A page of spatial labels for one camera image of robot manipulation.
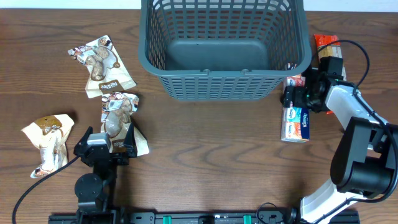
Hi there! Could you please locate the orange cracker package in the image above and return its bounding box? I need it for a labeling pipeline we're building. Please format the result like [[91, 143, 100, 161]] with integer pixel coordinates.
[[313, 34, 348, 115]]

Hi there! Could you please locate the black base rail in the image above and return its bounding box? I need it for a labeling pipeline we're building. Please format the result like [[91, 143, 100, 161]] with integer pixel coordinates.
[[48, 210, 361, 224]]

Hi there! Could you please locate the Panbee snack bag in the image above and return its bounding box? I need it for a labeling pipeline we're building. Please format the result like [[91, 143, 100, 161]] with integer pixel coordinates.
[[68, 35, 136, 98], [101, 92, 139, 153]]

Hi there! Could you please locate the grey plastic basket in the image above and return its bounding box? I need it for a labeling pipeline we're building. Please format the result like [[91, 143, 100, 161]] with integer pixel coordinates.
[[139, 0, 312, 101]]

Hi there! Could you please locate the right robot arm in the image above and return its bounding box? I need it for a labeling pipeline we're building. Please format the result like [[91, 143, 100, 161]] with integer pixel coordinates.
[[129, 67, 397, 224]]

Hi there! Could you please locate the beige snack bag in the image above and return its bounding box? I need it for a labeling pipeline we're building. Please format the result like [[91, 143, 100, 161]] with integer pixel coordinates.
[[21, 114, 75, 179]]

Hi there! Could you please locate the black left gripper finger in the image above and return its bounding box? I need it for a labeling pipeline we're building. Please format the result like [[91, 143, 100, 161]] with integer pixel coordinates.
[[73, 126, 93, 156], [123, 123, 137, 157]]

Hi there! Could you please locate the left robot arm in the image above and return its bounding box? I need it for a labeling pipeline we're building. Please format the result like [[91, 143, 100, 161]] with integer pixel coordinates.
[[73, 127, 130, 224]]

